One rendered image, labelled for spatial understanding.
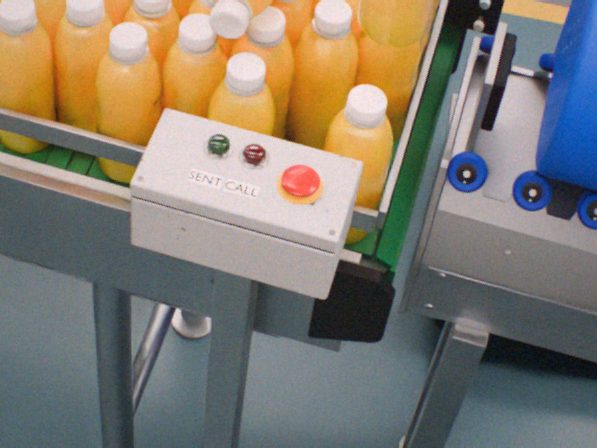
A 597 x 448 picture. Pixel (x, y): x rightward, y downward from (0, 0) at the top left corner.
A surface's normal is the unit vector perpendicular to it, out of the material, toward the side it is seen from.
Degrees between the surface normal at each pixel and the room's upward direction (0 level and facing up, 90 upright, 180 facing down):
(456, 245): 70
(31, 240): 90
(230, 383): 90
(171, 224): 90
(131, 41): 0
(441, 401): 90
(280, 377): 0
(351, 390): 0
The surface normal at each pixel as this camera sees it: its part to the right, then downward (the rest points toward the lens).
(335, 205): 0.10, -0.59
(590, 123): -0.23, 0.57
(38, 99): 0.57, 0.69
